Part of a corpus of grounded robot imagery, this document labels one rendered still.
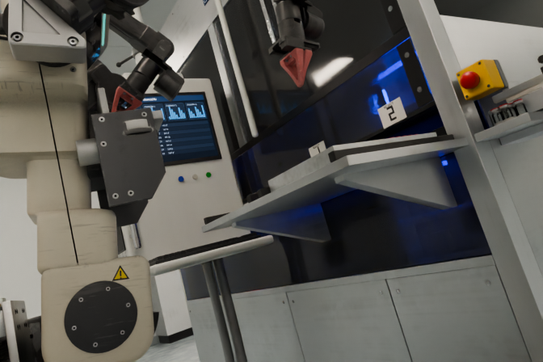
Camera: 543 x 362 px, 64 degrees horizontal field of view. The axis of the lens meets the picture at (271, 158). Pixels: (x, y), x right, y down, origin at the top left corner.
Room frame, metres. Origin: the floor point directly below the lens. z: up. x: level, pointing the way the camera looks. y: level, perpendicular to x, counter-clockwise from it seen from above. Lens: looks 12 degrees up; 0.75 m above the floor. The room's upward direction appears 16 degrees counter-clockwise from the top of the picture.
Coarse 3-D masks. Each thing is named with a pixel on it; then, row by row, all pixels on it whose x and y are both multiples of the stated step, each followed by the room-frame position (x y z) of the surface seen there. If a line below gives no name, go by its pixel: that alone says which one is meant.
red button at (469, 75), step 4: (468, 72) 0.95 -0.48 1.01; (472, 72) 0.95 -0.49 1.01; (464, 76) 0.96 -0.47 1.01; (468, 76) 0.95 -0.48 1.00; (472, 76) 0.95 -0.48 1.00; (476, 76) 0.95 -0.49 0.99; (460, 80) 0.97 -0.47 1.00; (464, 80) 0.96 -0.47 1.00; (468, 80) 0.95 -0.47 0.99; (472, 80) 0.95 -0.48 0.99; (476, 80) 0.95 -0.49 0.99; (464, 84) 0.96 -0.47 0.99; (468, 84) 0.96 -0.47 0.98; (472, 84) 0.95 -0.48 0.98; (476, 84) 0.96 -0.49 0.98; (468, 88) 0.97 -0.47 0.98; (472, 88) 0.97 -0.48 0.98
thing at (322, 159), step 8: (408, 136) 0.99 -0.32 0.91; (416, 136) 1.01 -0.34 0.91; (424, 136) 1.03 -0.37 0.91; (432, 136) 1.04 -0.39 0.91; (344, 144) 0.88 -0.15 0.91; (352, 144) 0.89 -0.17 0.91; (360, 144) 0.90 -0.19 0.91; (368, 144) 0.92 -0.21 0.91; (376, 144) 0.93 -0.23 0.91; (328, 152) 0.87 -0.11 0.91; (312, 160) 0.92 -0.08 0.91; (320, 160) 0.90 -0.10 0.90; (328, 160) 0.88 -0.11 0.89; (296, 168) 0.97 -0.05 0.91; (304, 168) 0.95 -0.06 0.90; (312, 168) 0.93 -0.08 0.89; (280, 176) 1.02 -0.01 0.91; (288, 176) 1.00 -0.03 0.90; (296, 176) 0.98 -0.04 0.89; (272, 184) 1.06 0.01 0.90; (280, 184) 1.03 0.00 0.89
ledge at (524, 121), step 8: (528, 112) 0.92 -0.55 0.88; (536, 112) 0.93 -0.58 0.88; (512, 120) 0.94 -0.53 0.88; (520, 120) 0.93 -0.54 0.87; (528, 120) 0.92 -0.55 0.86; (536, 120) 0.93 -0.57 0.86; (488, 128) 0.99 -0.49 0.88; (496, 128) 0.98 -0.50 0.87; (504, 128) 0.96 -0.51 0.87; (512, 128) 0.96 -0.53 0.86; (520, 128) 1.00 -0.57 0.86; (480, 136) 1.01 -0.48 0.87; (488, 136) 0.99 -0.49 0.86; (496, 136) 1.01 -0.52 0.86; (504, 136) 1.06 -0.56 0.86
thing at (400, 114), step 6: (390, 102) 1.17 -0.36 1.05; (396, 102) 1.16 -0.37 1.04; (384, 108) 1.20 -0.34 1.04; (390, 108) 1.18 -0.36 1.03; (396, 108) 1.17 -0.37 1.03; (402, 108) 1.15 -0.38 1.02; (384, 114) 1.20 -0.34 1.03; (396, 114) 1.17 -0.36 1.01; (402, 114) 1.15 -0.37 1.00; (384, 120) 1.21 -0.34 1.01; (396, 120) 1.18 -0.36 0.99; (384, 126) 1.21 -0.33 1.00
